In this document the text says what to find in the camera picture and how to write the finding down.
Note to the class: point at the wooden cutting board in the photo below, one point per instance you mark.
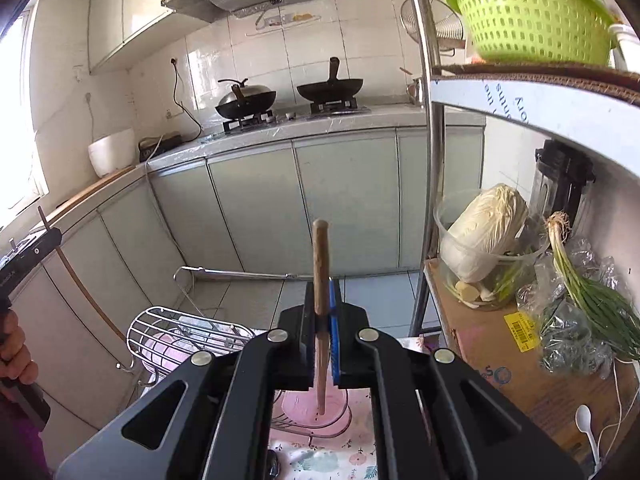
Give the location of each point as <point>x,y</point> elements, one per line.
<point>95,187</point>

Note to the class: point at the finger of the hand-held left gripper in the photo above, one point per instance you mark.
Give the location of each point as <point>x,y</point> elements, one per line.
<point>47,242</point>

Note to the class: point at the gas stove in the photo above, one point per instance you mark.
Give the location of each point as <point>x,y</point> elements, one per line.
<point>300,112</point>

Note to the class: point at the green plastic basket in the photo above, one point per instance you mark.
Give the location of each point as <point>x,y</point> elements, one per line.
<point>530,15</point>

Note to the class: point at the white plastic container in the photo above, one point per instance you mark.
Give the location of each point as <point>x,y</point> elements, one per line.
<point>625,47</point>

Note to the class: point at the floral tablecloth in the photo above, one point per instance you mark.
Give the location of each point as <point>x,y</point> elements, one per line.
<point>320,460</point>

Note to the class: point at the pale upper cabinets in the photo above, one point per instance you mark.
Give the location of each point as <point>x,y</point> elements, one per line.
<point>130,5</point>

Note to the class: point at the metal wok lid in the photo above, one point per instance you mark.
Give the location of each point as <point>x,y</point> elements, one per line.
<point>250,92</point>

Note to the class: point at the lidded black wok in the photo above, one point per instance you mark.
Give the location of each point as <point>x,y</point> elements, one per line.
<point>245,109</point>

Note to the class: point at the window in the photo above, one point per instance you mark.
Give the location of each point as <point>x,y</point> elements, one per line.
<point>20,110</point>

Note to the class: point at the green onion bundle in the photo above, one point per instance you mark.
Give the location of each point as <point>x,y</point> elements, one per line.
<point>590,300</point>

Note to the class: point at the clear plastic bag of greens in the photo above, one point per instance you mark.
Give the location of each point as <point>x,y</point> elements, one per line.
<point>555,340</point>

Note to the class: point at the dark metal utensil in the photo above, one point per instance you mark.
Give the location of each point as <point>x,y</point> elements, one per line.
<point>272,465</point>

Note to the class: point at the napa cabbage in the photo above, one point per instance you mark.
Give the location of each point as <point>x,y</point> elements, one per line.
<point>485,230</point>

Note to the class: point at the black induction cooker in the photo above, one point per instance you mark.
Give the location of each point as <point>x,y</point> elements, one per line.
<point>160,147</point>

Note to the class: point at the pink plastic utensil cup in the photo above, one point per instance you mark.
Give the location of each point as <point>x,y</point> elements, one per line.
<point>165,350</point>
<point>300,410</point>

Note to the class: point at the black frying wok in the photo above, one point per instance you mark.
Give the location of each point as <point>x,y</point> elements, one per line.
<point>330,90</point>

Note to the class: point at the cardboard sheet yellow label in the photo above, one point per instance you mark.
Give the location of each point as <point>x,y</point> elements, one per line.
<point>480,355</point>

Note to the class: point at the white plastic spoon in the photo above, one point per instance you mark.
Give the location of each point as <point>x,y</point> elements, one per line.
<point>582,420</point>

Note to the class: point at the brown cup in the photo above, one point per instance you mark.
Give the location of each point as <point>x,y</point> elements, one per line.
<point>414,92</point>

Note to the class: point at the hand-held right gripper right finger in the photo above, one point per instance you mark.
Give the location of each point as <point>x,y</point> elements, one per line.
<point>336,340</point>

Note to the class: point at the metal shelf rack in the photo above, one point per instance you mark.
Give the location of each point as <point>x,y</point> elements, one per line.
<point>500,97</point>

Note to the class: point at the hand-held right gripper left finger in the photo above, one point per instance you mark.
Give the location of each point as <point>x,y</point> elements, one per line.
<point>300,340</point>

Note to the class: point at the white rice cooker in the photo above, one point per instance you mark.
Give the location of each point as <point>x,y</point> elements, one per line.
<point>112,152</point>

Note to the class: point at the person's purple clothing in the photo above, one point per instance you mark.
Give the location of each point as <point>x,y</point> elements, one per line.
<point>20,450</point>

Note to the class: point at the long wooden utensil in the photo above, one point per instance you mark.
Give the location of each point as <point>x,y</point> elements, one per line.
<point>43,217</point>
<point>320,260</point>

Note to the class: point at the black blender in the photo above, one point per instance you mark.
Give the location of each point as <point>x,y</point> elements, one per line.
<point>562,180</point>

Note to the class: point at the chrome metal bar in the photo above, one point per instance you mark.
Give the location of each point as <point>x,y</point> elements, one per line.
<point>240,275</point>

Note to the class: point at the ginger piece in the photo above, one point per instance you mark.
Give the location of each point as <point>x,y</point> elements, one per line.
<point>467,292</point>

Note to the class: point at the kitchen counter cabinets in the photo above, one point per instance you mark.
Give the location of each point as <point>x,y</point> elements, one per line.
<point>345,200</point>

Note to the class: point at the person's left hand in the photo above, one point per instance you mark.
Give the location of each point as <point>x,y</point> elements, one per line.
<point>15,350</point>

